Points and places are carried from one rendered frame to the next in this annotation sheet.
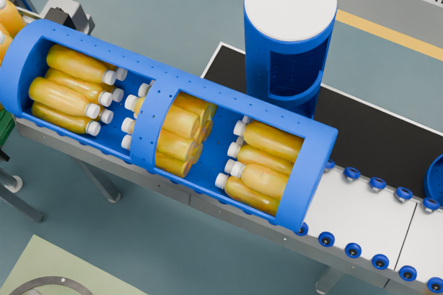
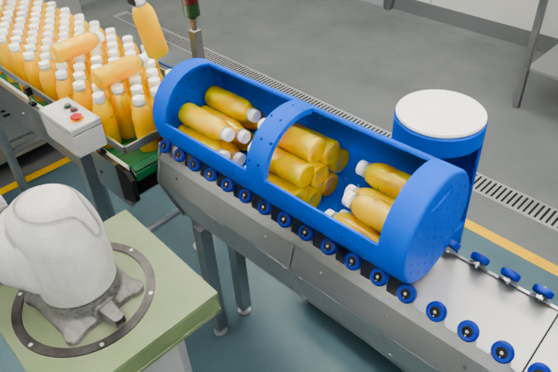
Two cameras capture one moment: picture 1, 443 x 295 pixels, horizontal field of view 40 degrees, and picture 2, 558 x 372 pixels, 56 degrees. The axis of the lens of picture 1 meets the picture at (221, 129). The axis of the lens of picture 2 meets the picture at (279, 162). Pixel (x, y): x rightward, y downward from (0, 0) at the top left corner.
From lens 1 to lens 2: 0.81 m
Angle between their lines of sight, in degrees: 31
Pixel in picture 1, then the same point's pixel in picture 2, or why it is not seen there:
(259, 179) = (370, 203)
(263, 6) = (413, 110)
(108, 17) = not seen: hidden behind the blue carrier
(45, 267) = (120, 237)
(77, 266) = (151, 243)
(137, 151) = (254, 154)
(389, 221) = (520, 321)
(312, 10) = (461, 120)
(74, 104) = (213, 121)
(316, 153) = (440, 170)
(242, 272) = not seen: outside the picture
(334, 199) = (454, 284)
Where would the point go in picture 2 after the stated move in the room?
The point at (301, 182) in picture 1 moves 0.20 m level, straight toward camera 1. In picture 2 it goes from (417, 191) to (373, 252)
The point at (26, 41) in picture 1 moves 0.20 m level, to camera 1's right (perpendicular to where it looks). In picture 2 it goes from (194, 62) to (260, 66)
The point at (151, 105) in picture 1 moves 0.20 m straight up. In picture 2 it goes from (281, 111) to (277, 37)
